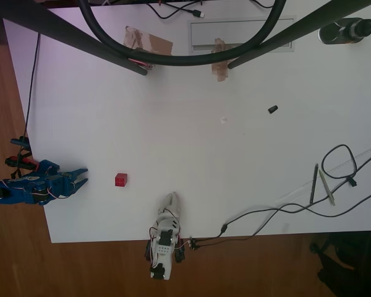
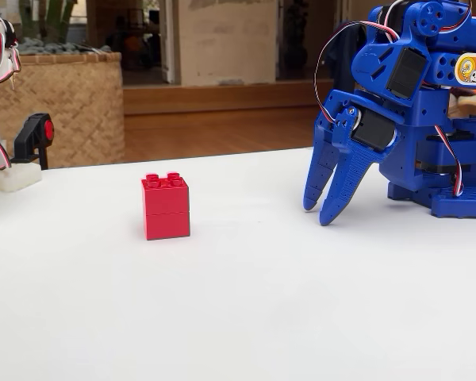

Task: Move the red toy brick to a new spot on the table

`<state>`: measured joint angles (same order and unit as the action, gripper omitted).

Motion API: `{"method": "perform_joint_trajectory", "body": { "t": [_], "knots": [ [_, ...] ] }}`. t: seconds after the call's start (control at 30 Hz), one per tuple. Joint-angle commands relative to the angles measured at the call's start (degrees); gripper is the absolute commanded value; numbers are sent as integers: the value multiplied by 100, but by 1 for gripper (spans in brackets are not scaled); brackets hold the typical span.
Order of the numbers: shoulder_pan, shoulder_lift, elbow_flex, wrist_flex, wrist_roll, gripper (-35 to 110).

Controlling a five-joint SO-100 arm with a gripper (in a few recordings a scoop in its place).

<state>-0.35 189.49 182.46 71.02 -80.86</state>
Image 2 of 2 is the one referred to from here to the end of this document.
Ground red toy brick block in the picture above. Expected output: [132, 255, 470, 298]
[140, 172, 191, 241]

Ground dark jacket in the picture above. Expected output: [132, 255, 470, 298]
[324, 22, 368, 93]

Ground round orange sticker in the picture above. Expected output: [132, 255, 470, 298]
[454, 55, 476, 86]

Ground woven basket planter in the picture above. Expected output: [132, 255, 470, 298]
[0, 51, 126, 170]

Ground grey pebbles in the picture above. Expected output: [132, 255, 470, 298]
[15, 37, 113, 56]

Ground black clamp with red knob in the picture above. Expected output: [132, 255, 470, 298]
[10, 113, 56, 171]

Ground green plant stems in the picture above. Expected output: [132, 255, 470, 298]
[17, 0, 79, 43]

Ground red white black gripper cable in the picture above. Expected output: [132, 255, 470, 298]
[314, 21, 401, 129]

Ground red white black base cable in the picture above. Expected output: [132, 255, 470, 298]
[433, 124, 466, 198]

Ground red white cable on white arm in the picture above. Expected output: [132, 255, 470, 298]
[0, 10, 21, 85]

